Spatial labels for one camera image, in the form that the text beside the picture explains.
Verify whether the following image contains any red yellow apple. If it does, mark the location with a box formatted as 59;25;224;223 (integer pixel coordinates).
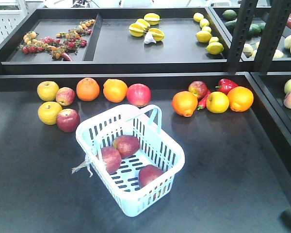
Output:
101;146;122;175
112;135;140;159
138;165;164;188

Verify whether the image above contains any light blue plastic basket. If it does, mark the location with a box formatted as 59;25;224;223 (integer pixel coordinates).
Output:
72;104;185;217

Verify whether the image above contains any red yellow apple front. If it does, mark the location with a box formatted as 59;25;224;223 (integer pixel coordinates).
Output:
101;146;122;175

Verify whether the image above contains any big red apple centre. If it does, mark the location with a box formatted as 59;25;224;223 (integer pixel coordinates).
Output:
126;83;151;107

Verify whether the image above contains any orange fruit centre left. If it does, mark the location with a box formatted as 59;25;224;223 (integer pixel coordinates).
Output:
103;79;128;103

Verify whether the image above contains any red chili pepper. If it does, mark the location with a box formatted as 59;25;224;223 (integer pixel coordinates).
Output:
197;89;211;110

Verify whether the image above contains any dark red apple back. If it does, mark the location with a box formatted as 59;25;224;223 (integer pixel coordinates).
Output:
188;81;208;100

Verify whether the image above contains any orange tangerine left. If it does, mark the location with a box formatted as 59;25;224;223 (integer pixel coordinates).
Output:
76;77;100;101

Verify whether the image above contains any yellow orange citrus fruit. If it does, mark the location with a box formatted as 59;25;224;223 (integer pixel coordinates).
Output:
206;91;229;114

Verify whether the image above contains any dark red apple left group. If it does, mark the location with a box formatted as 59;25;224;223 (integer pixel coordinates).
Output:
56;109;81;133

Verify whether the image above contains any white garlic bulb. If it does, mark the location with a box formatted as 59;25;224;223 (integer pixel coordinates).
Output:
144;32;157;44

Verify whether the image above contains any small pink apple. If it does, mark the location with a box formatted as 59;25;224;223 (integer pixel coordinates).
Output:
55;87;76;106

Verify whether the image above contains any red bell pepper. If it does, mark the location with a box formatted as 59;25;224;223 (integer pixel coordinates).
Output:
215;79;239;95

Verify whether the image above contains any black wooden produce stand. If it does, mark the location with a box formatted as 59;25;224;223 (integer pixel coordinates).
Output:
0;7;291;233

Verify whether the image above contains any large orange fruit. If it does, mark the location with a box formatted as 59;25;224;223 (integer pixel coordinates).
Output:
227;86;254;112

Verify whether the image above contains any yellow pear apple lower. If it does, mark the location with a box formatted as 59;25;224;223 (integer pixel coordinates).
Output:
38;101;63;125

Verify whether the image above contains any yellow pear apple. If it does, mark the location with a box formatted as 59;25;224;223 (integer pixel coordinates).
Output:
37;81;59;101
38;101;63;125

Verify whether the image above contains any yellow pear apple upper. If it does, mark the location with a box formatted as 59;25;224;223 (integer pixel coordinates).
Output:
37;81;59;101

